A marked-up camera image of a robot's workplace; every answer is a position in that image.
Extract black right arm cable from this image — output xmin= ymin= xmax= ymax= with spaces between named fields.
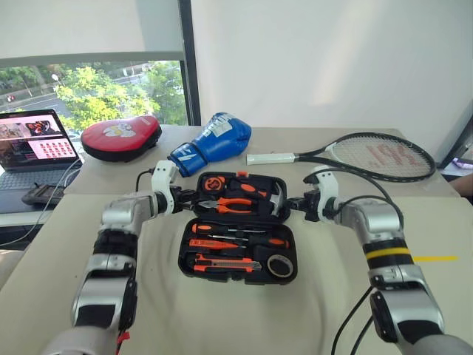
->
xmin=324 ymin=167 xmax=404 ymax=223

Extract black tool case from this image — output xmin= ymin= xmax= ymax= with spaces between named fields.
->
xmin=177 ymin=170 xmax=300 ymax=285

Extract black white tennis racket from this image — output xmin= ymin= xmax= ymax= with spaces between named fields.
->
xmin=246 ymin=132 xmax=438 ymax=184

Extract red black punch pad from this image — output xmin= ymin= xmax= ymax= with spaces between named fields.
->
xmin=80 ymin=115 xmax=163 ymax=164

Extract white cable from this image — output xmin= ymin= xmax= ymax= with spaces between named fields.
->
xmin=0 ymin=158 xmax=84 ymax=249

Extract orange black tape measure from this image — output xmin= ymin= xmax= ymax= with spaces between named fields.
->
xmin=202 ymin=176 xmax=226 ymax=194

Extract black handheld controller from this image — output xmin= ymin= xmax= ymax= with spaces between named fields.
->
xmin=21 ymin=183 xmax=65 ymax=206

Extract long shaft orange black screwdriver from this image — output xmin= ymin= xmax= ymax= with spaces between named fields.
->
xmin=191 ymin=222 xmax=268 ymax=235

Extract black electrical tape roll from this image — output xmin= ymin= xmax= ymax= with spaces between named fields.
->
xmin=266 ymin=254 xmax=295 ymax=279

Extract beige cushion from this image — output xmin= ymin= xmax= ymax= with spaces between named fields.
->
xmin=0 ymin=246 xmax=24 ymax=290

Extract yellow tape strip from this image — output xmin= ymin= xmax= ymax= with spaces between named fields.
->
xmin=411 ymin=254 xmax=460 ymax=263

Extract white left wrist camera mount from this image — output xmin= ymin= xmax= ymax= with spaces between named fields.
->
xmin=151 ymin=160 xmax=180 ymax=216

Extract thick handled orange black screwdriver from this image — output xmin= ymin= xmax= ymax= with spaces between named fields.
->
xmin=205 ymin=234 xmax=290 ymax=250

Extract white roller blind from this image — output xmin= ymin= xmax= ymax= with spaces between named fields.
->
xmin=0 ymin=0 xmax=185 ymax=70

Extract steel claw hammer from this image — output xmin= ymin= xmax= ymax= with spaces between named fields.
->
xmin=267 ymin=184 xmax=288 ymax=216

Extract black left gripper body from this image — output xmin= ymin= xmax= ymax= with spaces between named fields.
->
xmin=170 ymin=186 xmax=188 ymax=214

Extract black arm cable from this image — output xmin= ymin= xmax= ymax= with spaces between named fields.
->
xmin=135 ymin=167 xmax=157 ymax=194
xmin=324 ymin=167 xmax=404 ymax=223

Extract dark window frame post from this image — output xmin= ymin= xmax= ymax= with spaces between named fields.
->
xmin=178 ymin=0 xmax=203 ymax=127

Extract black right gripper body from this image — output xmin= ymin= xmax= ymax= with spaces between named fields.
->
xmin=302 ymin=189 xmax=324 ymax=223

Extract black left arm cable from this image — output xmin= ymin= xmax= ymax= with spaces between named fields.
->
xmin=135 ymin=167 xmax=157 ymax=194

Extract orange black utility knife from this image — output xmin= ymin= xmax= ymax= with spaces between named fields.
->
xmin=193 ymin=254 xmax=264 ymax=274

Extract orange black handled tool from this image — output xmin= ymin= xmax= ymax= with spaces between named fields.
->
xmin=226 ymin=177 xmax=269 ymax=199

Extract orange tester pen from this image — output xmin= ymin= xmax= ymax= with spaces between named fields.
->
xmin=188 ymin=237 xmax=239 ymax=250

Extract blue boxing glove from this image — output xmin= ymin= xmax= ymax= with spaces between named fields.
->
xmin=166 ymin=111 xmax=253 ymax=179

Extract orange handled pliers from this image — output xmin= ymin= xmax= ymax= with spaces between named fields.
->
xmin=197 ymin=197 xmax=256 ymax=216

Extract open laptop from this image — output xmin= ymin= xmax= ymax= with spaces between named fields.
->
xmin=0 ymin=108 xmax=84 ymax=214

